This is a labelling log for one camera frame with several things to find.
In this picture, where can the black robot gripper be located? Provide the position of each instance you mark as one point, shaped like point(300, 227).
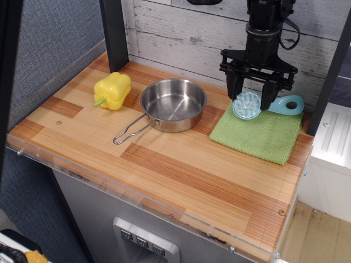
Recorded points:
point(260, 62)

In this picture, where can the light blue dish brush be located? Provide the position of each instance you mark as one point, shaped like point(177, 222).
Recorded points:
point(247, 104)

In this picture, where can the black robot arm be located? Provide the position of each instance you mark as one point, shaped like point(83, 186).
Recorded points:
point(269, 17)

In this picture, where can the green folded cloth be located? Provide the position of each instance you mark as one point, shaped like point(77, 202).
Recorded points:
point(270, 136)

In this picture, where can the stainless steel pan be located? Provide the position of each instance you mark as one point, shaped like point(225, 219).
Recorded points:
point(170, 105)

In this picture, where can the clear acrylic table guard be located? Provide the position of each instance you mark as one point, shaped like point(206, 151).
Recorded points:
point(228, 197)

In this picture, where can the white side cabinet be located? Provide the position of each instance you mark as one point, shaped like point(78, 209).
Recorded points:
point(325, 183)

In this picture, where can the yellow toy bell pepper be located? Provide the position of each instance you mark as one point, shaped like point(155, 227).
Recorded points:
point(110, 92)

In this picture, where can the silver cabinet button panel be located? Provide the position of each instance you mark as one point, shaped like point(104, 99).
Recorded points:
point(134, 240)

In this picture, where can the grey metal cabinet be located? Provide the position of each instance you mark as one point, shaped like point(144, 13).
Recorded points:
point(93, 210)

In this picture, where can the black yellow bag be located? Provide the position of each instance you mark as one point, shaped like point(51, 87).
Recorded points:
point(14, 240)

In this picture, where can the dark right vertical post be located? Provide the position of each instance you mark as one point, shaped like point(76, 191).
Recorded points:
point(331, 78)

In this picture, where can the dark vertical post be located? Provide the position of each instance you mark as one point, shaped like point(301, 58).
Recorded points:
point(331, 78)
point(115, 34)

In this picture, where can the dark left vertical post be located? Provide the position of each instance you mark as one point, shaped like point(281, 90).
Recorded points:
point(115, 34)

